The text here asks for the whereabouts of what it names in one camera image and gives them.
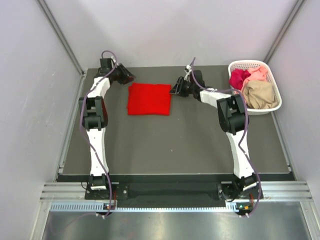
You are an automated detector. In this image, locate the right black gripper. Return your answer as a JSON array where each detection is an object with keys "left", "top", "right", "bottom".
[{"left": 169, "top": 76, "right": 196, "bottom": 98}]

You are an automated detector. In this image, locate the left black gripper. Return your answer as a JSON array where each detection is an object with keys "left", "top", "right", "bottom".
[{"left": 109, "top": 62, "right": 136, "bottom": 84}]

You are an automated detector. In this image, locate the red t shirt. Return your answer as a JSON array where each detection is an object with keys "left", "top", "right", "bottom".
[{"left": 127, "top": 83, "right": 172, "bottom": 116}]

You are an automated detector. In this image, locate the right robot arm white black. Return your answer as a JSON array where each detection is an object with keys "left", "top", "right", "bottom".
[{"left": 169, "top": 65, "right": 259, "bottom": 202}]

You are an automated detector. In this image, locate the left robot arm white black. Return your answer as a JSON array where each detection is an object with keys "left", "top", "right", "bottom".
[{"left": 78, "top": 57, "right": 136, "bottom": 199}]

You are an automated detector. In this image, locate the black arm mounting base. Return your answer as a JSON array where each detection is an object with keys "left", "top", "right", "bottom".
[{"left": 56, "top": 173, "right": 266, "bottom": 208}]

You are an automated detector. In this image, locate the magenta t shirt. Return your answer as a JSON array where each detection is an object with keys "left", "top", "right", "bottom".
[{"left": 229, "top": 69, "right": 251, "bottom": 90}]

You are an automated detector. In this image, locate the white plastic laundry basket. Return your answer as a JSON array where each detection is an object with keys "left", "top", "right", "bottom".
[{"left": 228, "top": 60, "right": 282, "bottom": 115}]

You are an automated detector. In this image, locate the beige t shirt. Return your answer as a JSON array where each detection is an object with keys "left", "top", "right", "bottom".
[{"left": 242, "top": 80, "right": 279, "bottom": 110}]

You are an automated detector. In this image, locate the pink t shirt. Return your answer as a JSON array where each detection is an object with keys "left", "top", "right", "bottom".
[{"left": 247, "top": 65, "right": 268, "bottom": 82}]

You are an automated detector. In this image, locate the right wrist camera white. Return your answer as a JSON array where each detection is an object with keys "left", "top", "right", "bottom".
[{"left": 184, "top": 64, "right": 193, "bottom": 82}]

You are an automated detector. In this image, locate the slotted cable duct rail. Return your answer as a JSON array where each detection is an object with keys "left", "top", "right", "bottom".
[{"left": 49, "top": 201, "right": 253, "bottom": 213}]

